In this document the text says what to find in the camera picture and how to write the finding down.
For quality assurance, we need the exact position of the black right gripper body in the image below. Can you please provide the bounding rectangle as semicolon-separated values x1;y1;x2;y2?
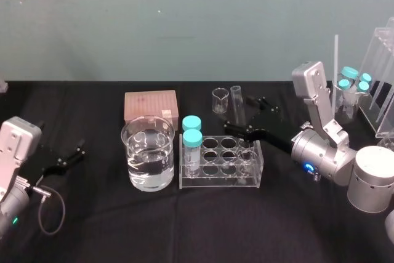
251;113;296;155

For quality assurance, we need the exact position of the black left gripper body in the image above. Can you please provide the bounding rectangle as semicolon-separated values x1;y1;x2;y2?
21;144;59;187

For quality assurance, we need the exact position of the small empty glass beaker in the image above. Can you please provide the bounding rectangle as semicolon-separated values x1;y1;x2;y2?
211;87;230;115

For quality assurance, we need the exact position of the clear acrylic test tube rack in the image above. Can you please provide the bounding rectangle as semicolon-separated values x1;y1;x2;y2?
178;135;266;190

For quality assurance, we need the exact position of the large glass beaker with water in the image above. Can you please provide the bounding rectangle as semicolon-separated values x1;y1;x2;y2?
120;115;175;192

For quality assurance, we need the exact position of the glass beaker holding tubes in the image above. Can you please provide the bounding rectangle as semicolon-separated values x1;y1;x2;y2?
331;71;366;126

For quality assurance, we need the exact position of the clear glass cylinder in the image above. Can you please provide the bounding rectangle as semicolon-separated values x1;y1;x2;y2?
230;85;246;126

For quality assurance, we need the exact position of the thin glass stirring rod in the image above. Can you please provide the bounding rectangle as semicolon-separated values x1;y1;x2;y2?
331;34;340;113

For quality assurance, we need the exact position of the pink pipette tip box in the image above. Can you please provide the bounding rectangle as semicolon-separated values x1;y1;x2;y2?
124;89;180;133

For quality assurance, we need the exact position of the black table cloth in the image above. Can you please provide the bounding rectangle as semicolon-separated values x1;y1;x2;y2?
0;79;394;263

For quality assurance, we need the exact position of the clear acrylic stand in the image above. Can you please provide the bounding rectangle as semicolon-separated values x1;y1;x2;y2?
358;16;394;139

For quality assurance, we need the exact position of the clear glass vessel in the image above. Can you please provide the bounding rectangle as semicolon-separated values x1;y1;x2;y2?
376;136;394;153

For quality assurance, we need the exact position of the thin dark cable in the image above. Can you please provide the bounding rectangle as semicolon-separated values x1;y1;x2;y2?
18;181;66;236

